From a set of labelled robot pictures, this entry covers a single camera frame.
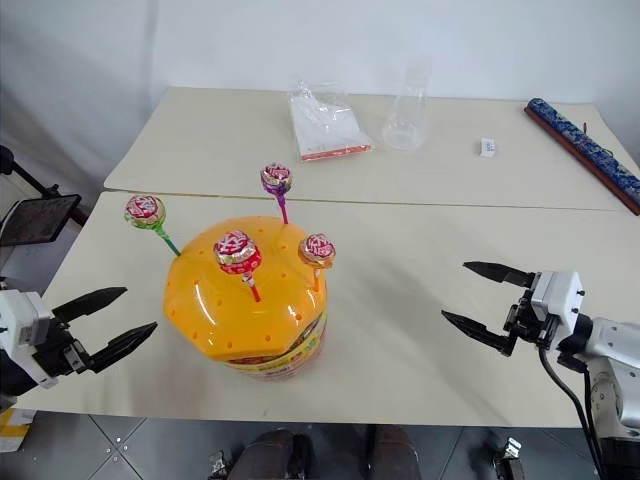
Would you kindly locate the clear plastic cup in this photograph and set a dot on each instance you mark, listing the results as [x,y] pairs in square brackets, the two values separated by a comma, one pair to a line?
[406,115]

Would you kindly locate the lollipop jar with yellow label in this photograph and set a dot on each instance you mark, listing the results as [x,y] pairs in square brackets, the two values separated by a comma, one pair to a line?
[290,357]

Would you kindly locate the metal black foot piece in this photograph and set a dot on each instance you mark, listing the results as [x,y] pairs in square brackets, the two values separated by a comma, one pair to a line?
[219,465]
[510,457]

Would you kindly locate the lollipop with purple stick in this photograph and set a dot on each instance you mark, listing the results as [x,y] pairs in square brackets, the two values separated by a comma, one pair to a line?
[276,179]

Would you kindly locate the lollipop with orange stick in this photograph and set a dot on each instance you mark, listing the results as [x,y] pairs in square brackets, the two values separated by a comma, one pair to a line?
[316,250]

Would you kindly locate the dark rounded shape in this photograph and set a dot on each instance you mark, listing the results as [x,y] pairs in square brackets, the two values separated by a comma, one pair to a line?
[272,457]

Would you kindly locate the lollipop with red stick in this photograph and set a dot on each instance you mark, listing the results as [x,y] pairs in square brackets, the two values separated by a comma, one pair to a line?
[237,252]

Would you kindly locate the lollipop with green stick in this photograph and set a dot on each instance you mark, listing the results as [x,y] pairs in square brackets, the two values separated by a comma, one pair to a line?
[144,212]

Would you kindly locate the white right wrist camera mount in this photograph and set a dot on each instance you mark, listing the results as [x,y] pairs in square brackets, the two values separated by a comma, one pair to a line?
[557,295]

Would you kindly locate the orange perforated dome lid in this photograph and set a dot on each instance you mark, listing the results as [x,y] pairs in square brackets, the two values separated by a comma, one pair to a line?
[220,310]

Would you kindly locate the clear plastic zip bag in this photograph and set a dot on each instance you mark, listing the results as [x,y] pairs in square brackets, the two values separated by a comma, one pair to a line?
[325,127]

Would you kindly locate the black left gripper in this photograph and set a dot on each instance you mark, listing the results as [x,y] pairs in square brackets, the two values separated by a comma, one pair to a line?
[60,352]

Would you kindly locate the small white label card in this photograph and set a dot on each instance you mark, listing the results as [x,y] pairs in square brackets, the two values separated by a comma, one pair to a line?
[486,148]

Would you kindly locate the yellow white box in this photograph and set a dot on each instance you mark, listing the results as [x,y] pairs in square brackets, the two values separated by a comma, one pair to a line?
[15,427]

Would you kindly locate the long blue patterned bar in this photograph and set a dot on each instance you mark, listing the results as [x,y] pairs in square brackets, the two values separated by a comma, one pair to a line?
[585,145]

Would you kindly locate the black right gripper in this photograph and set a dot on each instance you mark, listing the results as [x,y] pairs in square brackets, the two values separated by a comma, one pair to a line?
[525,320]

